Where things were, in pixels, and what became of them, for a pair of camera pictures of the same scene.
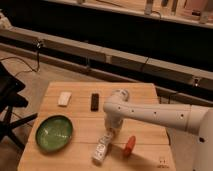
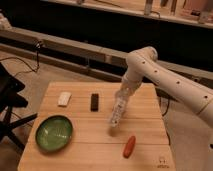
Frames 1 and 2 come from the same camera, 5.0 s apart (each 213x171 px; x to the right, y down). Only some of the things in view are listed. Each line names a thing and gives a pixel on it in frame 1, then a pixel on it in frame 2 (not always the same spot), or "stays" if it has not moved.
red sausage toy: [129, 146] stays
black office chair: [10, 86] stays
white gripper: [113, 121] → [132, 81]
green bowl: [54, 133] stays
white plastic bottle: [102, 146] → [122, 98]
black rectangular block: [94, 105] stays
